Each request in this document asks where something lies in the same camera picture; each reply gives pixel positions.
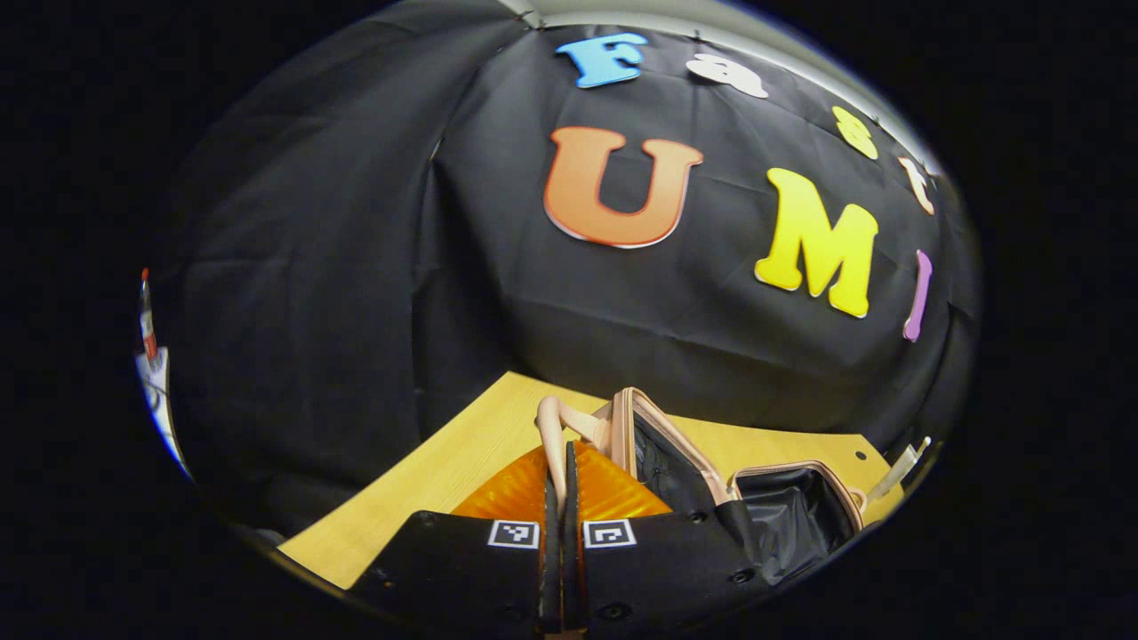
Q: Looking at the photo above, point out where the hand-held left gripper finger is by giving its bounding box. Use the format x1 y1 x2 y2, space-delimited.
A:
349 442 564 637
562 441 774 637

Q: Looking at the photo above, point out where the pink suitcase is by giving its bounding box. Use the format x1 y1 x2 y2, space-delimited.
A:
535 386 870 589

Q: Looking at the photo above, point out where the white cream tube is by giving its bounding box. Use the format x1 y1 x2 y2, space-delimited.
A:
865 435 934 505

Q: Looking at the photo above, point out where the red white blue banner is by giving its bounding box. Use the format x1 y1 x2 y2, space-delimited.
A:
135 267 194 479

